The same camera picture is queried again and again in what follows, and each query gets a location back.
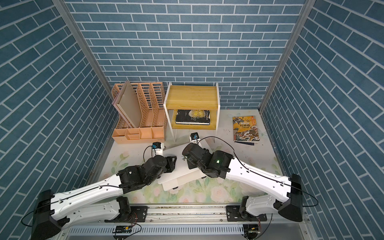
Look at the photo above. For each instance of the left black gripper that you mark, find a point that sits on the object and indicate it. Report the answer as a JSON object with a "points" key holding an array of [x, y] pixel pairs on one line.
{"points": [[170, 164]]}

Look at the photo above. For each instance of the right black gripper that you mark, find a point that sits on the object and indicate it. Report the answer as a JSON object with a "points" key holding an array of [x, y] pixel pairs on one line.
{"points": [[190, 164]]}

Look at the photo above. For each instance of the silver laptop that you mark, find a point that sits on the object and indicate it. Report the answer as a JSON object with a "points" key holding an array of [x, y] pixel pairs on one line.
{"points": [[181, 174]]}

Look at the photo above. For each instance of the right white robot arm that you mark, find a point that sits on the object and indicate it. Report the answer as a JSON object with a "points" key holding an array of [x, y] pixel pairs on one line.
{"points": [[283, 195]]}

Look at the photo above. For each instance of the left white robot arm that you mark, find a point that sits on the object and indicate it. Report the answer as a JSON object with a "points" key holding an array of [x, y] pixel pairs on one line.
{"points": [[102, 200]]}

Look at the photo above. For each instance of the black book under shelf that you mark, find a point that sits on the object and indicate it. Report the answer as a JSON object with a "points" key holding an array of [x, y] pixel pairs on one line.
{"points": [[193, 117]]}

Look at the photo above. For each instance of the floral table mat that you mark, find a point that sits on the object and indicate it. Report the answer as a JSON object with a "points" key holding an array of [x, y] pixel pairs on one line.
{"points": [[206, 190]]}

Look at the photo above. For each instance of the wooden white desk shelf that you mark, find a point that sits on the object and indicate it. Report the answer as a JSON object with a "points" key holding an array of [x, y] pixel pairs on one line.
{"points": [[192, 98]]}

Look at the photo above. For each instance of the orange plastic file organizer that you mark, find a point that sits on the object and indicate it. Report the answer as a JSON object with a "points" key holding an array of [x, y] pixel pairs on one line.
{"points": [[142, 117]]}

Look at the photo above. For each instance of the colourful illustrated book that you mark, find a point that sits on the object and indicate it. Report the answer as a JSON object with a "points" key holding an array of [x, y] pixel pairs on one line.
{"points": [[245, 129]]}

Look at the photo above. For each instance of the brown folder in organizer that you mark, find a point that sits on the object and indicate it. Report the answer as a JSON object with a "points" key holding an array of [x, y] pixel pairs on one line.
{"points": [[128, 106]]}

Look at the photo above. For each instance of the small green circuit board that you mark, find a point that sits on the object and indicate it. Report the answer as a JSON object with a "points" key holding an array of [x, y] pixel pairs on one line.
{"points": [[122, 230]]}

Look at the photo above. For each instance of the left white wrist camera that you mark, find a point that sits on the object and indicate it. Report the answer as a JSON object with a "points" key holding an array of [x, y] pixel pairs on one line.
{"points": [[158, 148]]}

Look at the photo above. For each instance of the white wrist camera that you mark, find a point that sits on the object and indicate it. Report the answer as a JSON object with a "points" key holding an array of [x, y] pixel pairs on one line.
{"points": [[158, 148], [194, 138]]}

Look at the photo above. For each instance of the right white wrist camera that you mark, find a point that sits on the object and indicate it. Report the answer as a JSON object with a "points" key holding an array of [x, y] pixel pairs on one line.
{"points": [[194, 138]]}

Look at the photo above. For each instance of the aluminium mounting rail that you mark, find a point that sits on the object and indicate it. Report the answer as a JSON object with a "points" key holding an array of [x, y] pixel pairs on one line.
{"points": [[158, 214]]}

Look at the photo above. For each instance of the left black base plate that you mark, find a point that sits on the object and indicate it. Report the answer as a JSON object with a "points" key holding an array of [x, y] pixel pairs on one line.
{"points": [[137, 214]]}

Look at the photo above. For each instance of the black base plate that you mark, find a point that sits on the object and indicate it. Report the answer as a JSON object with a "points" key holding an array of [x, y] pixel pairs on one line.
{"points": [[236, 213], [137, 214]]}

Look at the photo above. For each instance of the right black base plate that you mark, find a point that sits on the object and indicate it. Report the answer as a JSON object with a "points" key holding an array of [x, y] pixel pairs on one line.
{"points": [[236, 213]]}

